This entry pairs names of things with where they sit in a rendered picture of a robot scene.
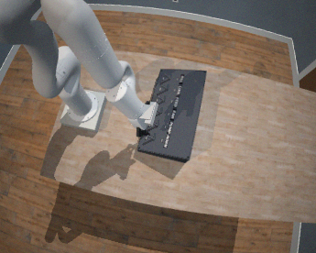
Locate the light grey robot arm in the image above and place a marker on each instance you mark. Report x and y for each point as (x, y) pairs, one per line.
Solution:
(76, 23)

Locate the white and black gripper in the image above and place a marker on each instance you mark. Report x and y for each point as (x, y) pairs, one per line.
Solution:
(140, 123)

